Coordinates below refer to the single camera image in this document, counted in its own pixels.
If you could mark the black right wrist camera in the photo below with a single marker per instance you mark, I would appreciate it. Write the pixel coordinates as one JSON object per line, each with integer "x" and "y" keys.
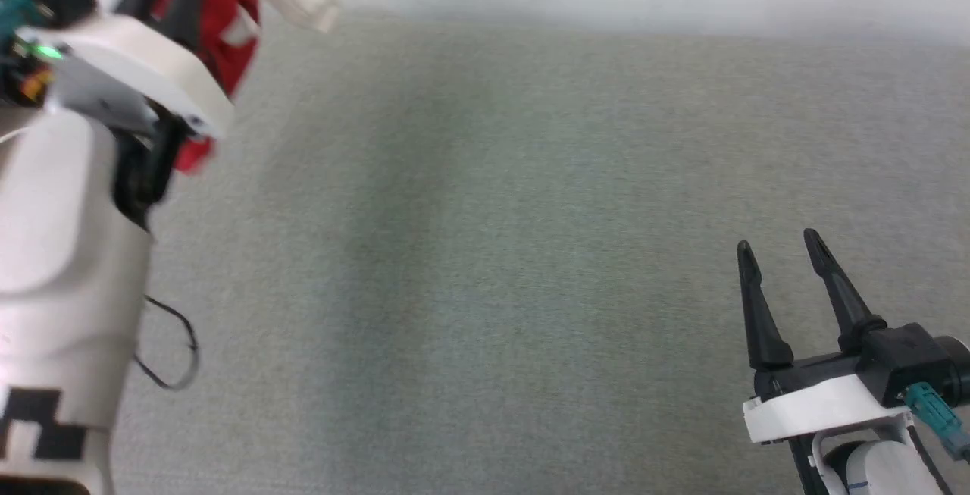
{"x": 913, "y": 362}

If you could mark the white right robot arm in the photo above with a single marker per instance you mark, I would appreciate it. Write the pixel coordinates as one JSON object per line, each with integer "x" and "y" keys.
{"x": 871, "y": 468}

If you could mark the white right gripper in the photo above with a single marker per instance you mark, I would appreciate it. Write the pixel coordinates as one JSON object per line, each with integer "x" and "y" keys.
{"x": 818, "y": 404}

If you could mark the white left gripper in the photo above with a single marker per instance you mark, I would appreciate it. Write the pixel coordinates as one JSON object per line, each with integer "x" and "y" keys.
{"x": 144, "y": 55}

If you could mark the red and white garment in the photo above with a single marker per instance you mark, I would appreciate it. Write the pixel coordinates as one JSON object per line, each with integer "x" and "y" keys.
{"x": 231, "y": 32}

